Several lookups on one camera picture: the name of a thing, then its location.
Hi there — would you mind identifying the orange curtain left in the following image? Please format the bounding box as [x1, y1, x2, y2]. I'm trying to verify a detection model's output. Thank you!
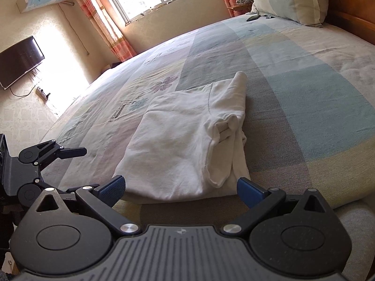
[76, 0, 137, 62]

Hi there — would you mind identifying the white power strip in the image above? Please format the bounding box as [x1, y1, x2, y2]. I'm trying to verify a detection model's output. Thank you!
[36, 87, 51, 102]

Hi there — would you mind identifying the wooden bedside table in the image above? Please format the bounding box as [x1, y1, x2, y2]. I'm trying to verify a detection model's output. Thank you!
[228, 3, 252, 17]

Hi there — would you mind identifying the white long-sleeve shirt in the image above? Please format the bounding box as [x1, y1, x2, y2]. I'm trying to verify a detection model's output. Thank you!
[115, 72, 249, 204]

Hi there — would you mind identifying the black remote control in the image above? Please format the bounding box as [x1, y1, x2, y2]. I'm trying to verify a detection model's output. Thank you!
[247, 14, 260, 22]

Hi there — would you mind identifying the black wall television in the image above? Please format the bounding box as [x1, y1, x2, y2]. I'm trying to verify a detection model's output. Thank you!
[0, 36, 45, 90]

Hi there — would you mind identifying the wooden headboard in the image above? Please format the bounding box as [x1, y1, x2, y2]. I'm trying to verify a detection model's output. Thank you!
[325, 0, 374, 44]

